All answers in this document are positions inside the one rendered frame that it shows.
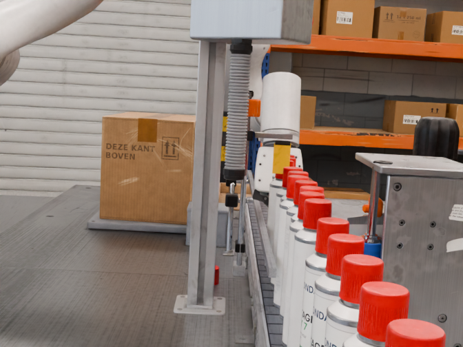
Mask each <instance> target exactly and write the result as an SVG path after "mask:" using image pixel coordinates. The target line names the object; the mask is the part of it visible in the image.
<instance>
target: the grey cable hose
mask: <svg viewBox="0 0 463 347"><path fill-rule="evenodd" d="M251 44H252V40H251V39H231V45H230V52H231V54H230V56H231V58H230V59H231V61H230V63H231V64H230V66H231V67H230V71H229V72H230V73H231V74H229V75H230V76H231V77H229V79H230V81H229V82H230V84H229V85H230V87H229V89H230V90H229V94H228V95H229V96H228V98H229V100H228V101H229V103H228V105H229V106H228V108H229V109H228V110H227V111H228V113H227V114H229V115H228V116H227V117H228V119H227V120H228V122H227V124H228V125H227V127H228V128H227V135H226V137H227V138H226V140H227V141H226V145H225V146H227V147H226V148H225V149H226V151H225V152H226V154H225V155H226V156H225V159H226V160H225V162H226V163H225V165H226V166H225V168H223V175H224V179H226V180H244V179H245V176H246V169H245V167H244V166H245V164H244V163H245V161H244V160H245V158H244V157H245V153H246V151H245V150H246V149H245V147H246V145H245V144H246V142H245V141H246V140H247V139H246V137H247V136H246V134H247V132H246V131H247V129H246V128H247V126H246V125H247V123H246V122H247V118H248V117H247V115H248V114H247V112H248V110H247V109H248V107H247V106H248V105H249V104H247V103H248V102H249V101H248V99H249V98H248V96H249V94H248V93H249V91H248V90H249V88H248V87H249V83H250V82H249V80H250V78H249V77H250V75H249V74H250V70H251V69H250V67H251V65H250V64H251V62H250V61H251V59H250V57H251V55H250V54H251V53H252V52H253V51H252V50H253V46H252V45H251Z"/></svg>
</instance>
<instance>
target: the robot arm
mask: <svg viewBox="0 0 463 347"><path fill-rule="evenodd" d="M103 1H104V0H6V1H2V2H0V86H2V85H3V84H4V83H5V82H6V81H7V80H8V79H9V78H10V77H11V76H12V75H13V74H14V72H15V71H16V69H17V67H18V65H19V61H20V51H19V48H22V47H24V46H26V45H28V44H31V43H33V42H35V41H38V40H40V39H43V38H45V37H47V36H50V35H51V34H54V33H55V32H58V31H59V30H62V29H63V28H66V27H67V26H69V25H70V24H72V23H74V22H75V21H78V20H79V19H81V18H82V17H84V16H85V15H87V14H89V13H90V12H91V11H93V10H94V9H95V8H97V7H98V6H99V5H100V4H101V3H102V2H103ZM252 46H253V50H252V51H253V52H252V53H251V54H250V55H251V57H250V59H251V61H250V62H251V64H250V65H251V67H250V69H251V70H250V74H249V75H250V77H249V78H250V80H249V82H250V83H249V87H248V88H249V90H251V91H253V92H254V96H253V98H251V99H259V100H261V106H260V117H251V119H250V129H252V130H253V132H265V133H278V134H293V140H285V139H272V138H258V141H261V143H262V144H263V146H262V147H260V148H259V150H258V155H257V159H256V170H255V178H254V194H253V196H252V198H253V199H254V200H258V201H261V202H264V203H265V205H266V206H267V207H269V184H270V183H271V182H272V176H273V175H274V173H272V168H273V157H274V143H275V140H280V141H290V142H291V143H290V144H291V153H290V154H291V155H294V156H295V158H296V167H299V168H302V154H301V150H300V149H297V147H299V140H300V91H301V79H300V77H299V76H297V75H295V74H292V73H289V72H273V73H270V74H267V75H266V76H264V77H263V80H262V75H261V69H262V63H263V59H264V57H265V55H266V53H267V51H268V49H269V47H270V45H263V44H252Z"/></svg>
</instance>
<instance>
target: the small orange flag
mask: <svg viewBox="0 0 463 347"><path fill-rule="evenodd" d="M290 143H291V142H290V141H280V140H275V143H274V157H273V168H272V173H273V174H283V168H284V167H289V163H290V153H291V144H290Z"/></svg>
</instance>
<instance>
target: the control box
mask: <svg viewBox="0 0 463 347"><path fill-rule="evenodd" d="M313 1H314V0H192V4H191V19H190V38H191V39H193V40H198V41H207V42H212V43H216V42H219V43H227V44H232V39H251V40H252V44H263V45H309V44H310V43H311V31H312V22H313Z"/></svg>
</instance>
